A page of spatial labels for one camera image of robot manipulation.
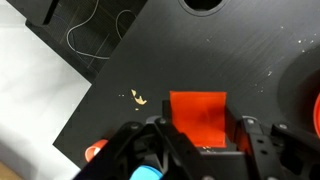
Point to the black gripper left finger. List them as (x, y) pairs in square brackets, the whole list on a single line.
[(140, 146)]

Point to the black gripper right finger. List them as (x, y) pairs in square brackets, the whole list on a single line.
[(276, 153)]

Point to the red cube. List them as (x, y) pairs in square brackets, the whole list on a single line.
[(196, 113)]

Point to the blue plate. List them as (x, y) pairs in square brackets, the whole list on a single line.
[(146, 174)]

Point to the small red mug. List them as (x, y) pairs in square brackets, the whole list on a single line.
[(93, 150)]

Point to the red bowl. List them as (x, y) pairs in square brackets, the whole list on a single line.
[(317, 115)]

